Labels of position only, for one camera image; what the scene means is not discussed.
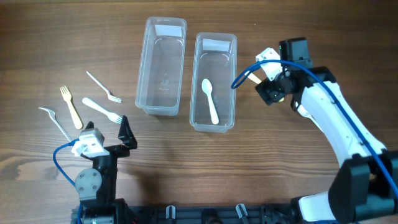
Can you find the cream yellow plastic fork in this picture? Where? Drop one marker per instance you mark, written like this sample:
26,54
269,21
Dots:
67,96

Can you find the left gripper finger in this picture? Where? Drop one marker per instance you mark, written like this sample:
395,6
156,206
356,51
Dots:
90,125
126,135

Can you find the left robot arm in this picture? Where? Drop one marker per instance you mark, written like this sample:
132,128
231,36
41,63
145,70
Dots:
96,186

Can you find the cream yellow plastic spoon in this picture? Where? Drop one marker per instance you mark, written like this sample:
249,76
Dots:
256,80

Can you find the right clear plastic container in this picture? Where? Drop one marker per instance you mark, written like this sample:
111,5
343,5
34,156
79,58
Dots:
215,59

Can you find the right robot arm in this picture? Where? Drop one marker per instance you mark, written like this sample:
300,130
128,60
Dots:
365,186

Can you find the clear plastic container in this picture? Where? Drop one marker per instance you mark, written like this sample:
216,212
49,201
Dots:
215,59
161,68

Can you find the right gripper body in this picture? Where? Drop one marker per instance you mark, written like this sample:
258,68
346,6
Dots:
275,88

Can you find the thin white plastic fork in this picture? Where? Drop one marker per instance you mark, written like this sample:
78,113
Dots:
109,94

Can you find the curved white plastic fork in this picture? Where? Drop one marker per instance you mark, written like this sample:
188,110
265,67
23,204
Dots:
53,118

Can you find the wide-handled white plastic spoon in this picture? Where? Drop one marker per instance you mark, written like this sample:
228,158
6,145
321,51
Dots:
207,89

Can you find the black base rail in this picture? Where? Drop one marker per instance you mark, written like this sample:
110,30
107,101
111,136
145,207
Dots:
263,214

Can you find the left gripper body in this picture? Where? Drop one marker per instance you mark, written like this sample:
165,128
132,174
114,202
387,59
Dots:
116,151

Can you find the left clear plastic container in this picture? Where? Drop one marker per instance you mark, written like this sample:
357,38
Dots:
161,68

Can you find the wide-handled white plastic fork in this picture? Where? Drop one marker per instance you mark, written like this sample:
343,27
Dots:
111,116

